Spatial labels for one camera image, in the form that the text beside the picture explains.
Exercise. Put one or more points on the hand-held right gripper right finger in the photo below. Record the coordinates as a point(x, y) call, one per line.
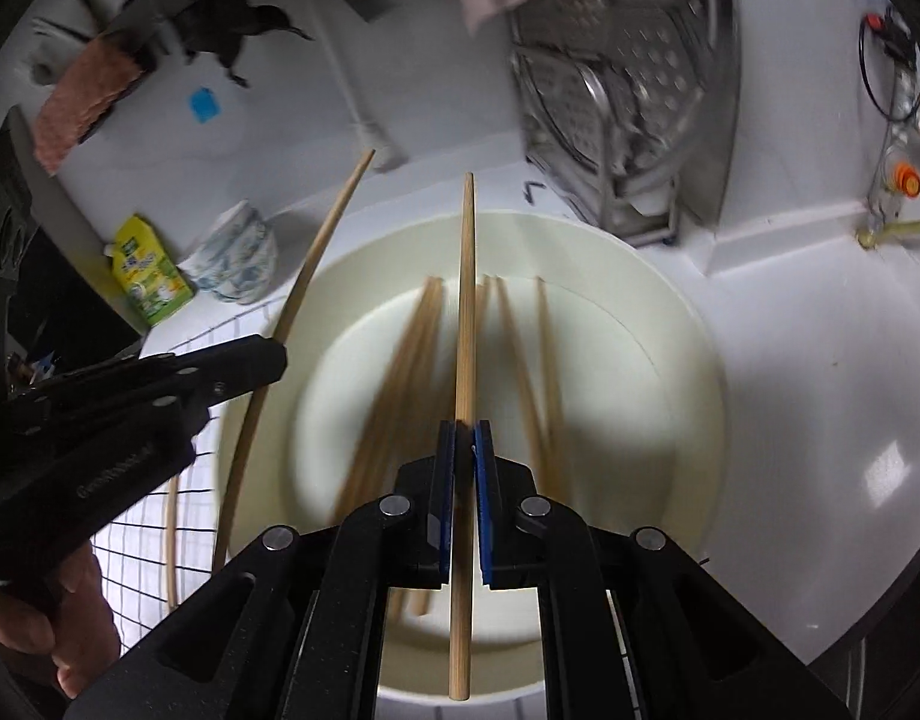
point(486, 510)

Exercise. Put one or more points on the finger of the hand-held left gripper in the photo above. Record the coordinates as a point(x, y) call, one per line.
point(235, 360)
point(129, 420)

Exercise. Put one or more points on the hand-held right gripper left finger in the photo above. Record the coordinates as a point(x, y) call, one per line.
point(445, 510)

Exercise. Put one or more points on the long wooden chopstick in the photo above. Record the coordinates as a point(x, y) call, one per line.
point(466, 315)
point(171, 540)
point(317, 255)

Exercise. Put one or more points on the pile of wooden chopsticks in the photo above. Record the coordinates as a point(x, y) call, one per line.
point(407, 360)

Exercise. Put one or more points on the cream round plate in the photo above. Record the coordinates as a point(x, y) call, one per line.
point(632, 390)

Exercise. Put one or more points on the person's left hand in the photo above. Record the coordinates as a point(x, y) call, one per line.
point(84, 615)

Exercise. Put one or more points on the white black-grid checked cloth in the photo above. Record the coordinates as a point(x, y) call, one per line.
point(197, 480)

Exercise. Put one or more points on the yellow green seasoning packet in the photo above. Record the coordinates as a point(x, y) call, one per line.
point(148, 274)

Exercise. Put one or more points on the pink knitted cloth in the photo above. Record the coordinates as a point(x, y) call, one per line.
point(84, 101)

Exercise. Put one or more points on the small black hook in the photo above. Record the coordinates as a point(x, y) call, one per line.
point(531, 191)

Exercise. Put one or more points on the perforated steel steamer tray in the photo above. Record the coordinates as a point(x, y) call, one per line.
point(640, 37)

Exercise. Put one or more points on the blue wall sticker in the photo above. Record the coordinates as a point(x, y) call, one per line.
point(203, 105)

